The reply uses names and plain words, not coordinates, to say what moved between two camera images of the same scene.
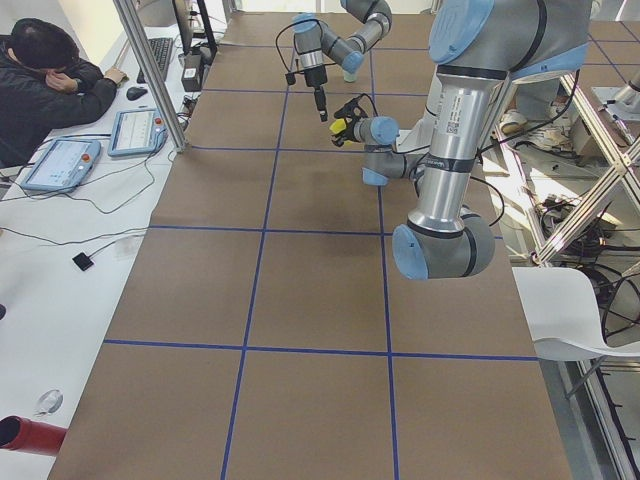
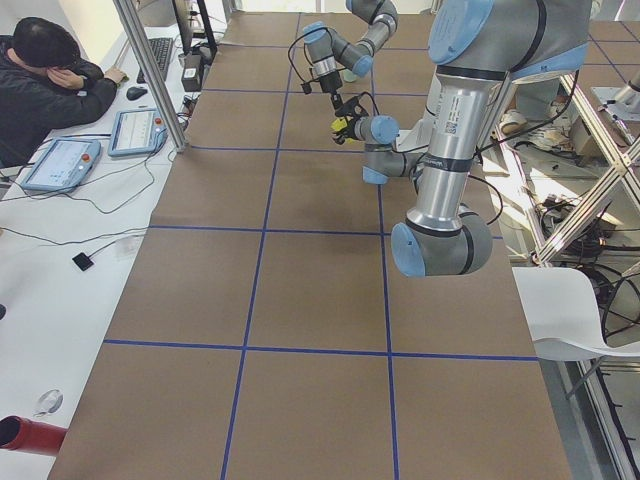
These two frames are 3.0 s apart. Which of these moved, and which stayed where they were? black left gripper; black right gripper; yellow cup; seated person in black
Moved: black left gripper
Stayed: seated person in black; yellow cup; black right gripper
